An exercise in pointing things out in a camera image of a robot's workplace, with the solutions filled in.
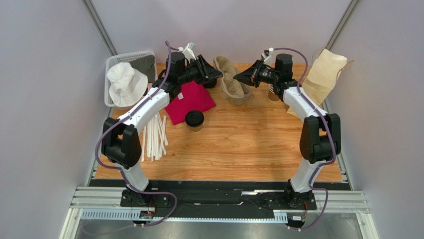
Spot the bundle of white straws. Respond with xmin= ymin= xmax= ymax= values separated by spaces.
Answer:
xmin=140 ymin=113 xmax=169 ymax=162

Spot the white bucket hat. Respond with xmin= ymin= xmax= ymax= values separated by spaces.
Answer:
xmin=106 ymin=62 xmax=148 ymax=108

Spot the white plastic basket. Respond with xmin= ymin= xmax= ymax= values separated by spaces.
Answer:
xmin=104 ymin=50 xmax=158 ymax=107

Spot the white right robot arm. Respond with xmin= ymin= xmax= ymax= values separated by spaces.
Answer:
xmin=234 ymin=53 xmax=341 ymax=208

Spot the dark green cloth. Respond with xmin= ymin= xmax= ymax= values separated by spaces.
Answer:
xmin=130 ymin=55 xmax=157 ymax=83

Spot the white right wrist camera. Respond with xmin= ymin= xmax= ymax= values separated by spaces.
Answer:
xmin=261 ymin=48 xmax=274 ymax=67

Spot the brown paper coffee cup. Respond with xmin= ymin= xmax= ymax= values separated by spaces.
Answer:
xmin=189 ymin=125 xmax=203 ymax=132

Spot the cardboard cup carrier stack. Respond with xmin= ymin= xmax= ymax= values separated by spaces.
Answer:
xmin=213 ymin=56 xmax=252 ymax=105

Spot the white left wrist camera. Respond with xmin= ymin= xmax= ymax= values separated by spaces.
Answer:
xmin=179 ymin=42 xmax=196 ymax=62

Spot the red folded cloth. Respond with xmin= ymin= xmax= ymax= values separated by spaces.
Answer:
xmin=165 ymin=82 xmax=216 ymax=125

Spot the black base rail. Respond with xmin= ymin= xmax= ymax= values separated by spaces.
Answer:
xmin=89 ymin=179 xmax=316 ymax=221

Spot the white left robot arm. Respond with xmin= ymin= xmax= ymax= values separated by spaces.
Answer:
xmin=96 ymin=52 xmax=222 ymax=206

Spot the stack of black cup lids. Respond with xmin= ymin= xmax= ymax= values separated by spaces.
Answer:
xmin=203 ymin=79 xmax=217 ymax=89

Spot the stack of paper cups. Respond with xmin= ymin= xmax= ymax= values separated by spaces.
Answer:
xmin=268 ymin=84 xmax=280 ymax=103

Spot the brown paper bag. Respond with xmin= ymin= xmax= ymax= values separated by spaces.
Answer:
xmin=301 ymin=47 xmax=354 ymax=106

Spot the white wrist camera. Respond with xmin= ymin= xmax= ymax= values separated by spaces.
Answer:
xmin=261 ymin=48 xmax=274 ymax=67
xmin=179 ymin=42 xmax=196 ymax=62

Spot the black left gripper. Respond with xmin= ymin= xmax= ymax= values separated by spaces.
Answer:
xmin=179 ymin=56 xmax=224 ymax=86

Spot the black cup lid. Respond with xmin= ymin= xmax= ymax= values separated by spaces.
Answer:
xmin=185 ymin=110 xmax=205 ymax=127

